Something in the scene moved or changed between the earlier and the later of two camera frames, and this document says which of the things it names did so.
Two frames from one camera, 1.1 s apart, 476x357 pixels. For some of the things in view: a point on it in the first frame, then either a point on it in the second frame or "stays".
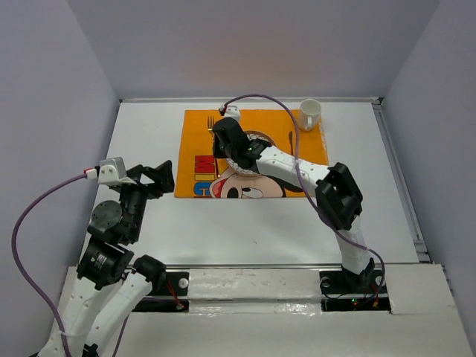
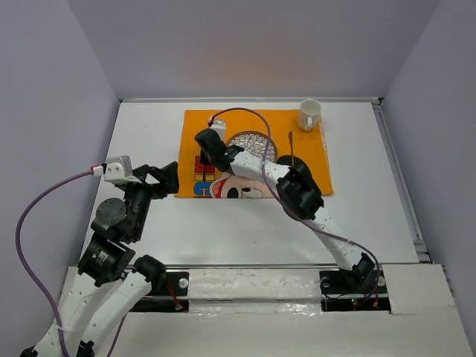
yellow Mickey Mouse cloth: (201, 175) stays
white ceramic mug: (309, 114) stays
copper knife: (290, 138) stays
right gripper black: (218, 150) to (204, 158)
